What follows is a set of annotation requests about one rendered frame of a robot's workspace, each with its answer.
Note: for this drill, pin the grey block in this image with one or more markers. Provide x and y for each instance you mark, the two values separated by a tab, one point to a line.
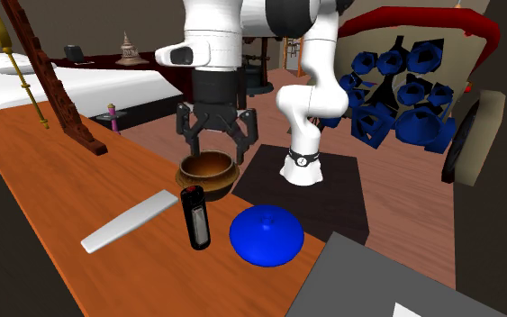
367	285

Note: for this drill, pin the white bed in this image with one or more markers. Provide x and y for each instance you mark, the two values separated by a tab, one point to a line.
82	87

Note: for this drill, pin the black cylinder with grey panel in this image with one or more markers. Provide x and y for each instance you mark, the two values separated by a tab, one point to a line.
197	219

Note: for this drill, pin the dark pedestal table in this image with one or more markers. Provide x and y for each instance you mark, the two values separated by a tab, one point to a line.
257	79

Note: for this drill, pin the small table with pink vase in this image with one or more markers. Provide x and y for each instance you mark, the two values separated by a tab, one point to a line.
113	116

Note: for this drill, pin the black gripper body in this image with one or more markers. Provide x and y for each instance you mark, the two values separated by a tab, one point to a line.
218	94

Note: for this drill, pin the brown wooden bowl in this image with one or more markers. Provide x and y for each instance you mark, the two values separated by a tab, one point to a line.
209	178

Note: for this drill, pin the blue round dome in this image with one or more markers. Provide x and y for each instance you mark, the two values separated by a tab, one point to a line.
266	239

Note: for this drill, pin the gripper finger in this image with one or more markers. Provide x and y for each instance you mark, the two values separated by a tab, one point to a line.
248	131
187	123

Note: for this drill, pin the carved brown wooden stand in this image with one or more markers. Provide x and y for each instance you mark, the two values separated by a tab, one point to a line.
55	92

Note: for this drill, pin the cart with blue pots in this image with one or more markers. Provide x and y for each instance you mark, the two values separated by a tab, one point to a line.
415	92

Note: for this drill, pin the dark robot stand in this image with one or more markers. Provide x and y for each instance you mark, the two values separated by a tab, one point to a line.
323	206

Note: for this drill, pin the dark red sideboard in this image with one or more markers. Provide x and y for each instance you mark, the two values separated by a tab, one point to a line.
99	59

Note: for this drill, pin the grey flat bar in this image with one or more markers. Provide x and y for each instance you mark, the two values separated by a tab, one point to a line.
125	221

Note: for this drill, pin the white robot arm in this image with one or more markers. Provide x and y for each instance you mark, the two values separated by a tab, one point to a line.
218	39

